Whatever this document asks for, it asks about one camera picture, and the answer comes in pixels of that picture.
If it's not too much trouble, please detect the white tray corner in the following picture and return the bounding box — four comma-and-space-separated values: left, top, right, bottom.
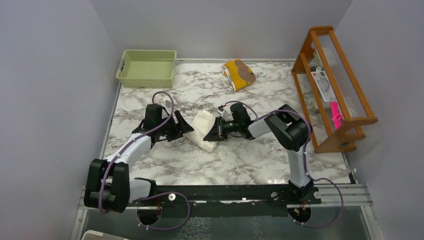
81, 230, 128, 240

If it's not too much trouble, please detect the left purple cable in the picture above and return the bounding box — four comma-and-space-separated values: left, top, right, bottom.
98, 91, 192, 232

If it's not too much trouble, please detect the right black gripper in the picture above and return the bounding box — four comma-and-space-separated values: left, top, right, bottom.
203, 116, 241, 142

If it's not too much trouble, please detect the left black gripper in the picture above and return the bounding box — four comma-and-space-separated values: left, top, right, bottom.
157, 110, 194, 141

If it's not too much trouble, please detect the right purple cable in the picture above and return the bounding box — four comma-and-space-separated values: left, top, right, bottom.
222, 100, 345, 229

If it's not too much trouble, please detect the wooden rack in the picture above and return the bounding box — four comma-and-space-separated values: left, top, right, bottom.
291, 26, 378, 153

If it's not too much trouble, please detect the green plastic basket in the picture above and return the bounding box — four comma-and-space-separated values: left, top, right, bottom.
116, 49, 177, 89

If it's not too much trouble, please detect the white towel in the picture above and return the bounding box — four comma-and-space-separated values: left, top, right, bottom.
185, 110, 218, 153

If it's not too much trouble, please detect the yellow bear towel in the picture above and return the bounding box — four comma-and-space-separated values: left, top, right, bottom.
222, 58, 256, 92

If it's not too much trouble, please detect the purple cable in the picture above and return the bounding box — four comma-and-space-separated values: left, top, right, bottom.
98, 91, 192, 232
222, 100, 345, 229

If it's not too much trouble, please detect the white paper package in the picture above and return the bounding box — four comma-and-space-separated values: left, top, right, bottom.
311, 67, 337, 103

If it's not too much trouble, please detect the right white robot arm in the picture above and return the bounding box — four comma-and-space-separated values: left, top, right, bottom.
203, 102, 314, 204

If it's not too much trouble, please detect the pink clip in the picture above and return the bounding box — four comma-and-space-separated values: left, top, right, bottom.
330, 101, 343, 129

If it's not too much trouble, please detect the aluminium frame rail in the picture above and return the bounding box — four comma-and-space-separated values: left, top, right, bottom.
79, 183, 374, 210

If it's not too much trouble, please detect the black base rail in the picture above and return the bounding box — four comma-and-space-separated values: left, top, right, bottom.
127, 184, 322, 218

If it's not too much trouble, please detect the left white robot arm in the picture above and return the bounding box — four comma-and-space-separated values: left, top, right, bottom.
83, 104, 194, 213

